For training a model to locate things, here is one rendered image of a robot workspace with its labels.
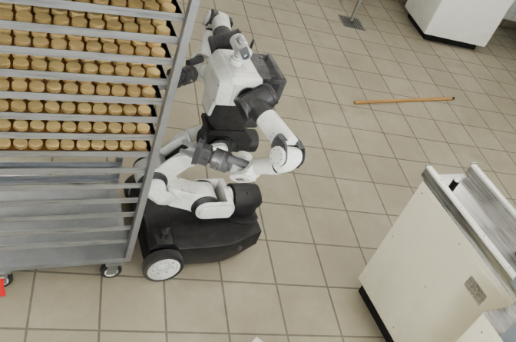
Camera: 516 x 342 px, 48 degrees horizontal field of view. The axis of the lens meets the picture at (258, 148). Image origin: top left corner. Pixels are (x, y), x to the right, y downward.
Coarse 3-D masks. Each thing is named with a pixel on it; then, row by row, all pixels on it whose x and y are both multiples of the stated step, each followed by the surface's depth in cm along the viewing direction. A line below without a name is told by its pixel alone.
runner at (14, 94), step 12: (0, 96) 194; (12, 96) 196; (24, 96) 197; (36, 96) 199; (48, 96) 201; (60, 96) 202; (72, 96) 204; (84, 96) 205; (96, 96) 207; (108, 96) 209; (120, 96) 211
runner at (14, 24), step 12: (0, 24) 177; (12, 24) 179; (24, 24) 180; (36, 24) 181; (48, 24) 183; (96, 36) 191; (108, 36) 192; (120, 36) 194; (132, 36) 195; (144, 36) 197; (156, 36) 198; (168, 36) 200
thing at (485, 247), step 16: (432, 176) 266; (448, 192) 258; (448, 208) 258; (464, 208) 252; (464, 224) 250; (480, 240) 242; (496, 256) 235; (496, 272) 235; (512, 272) 230; (512, 288) 228
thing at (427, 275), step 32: (416, 192) 274; (480, 192) 277; (416, 224) 274; (448, 224) 256; (480, 224) 257; (384, 256) 295; (416, 256) 275; (448, 256) 256; (480, 256) 241; (512, 256) 247; (384, 288) 296; (416, 288) 275; (448, 288) 257; (480, 288) 241; (384, 320) 296; (416, 320) 275; (448, 320) 257
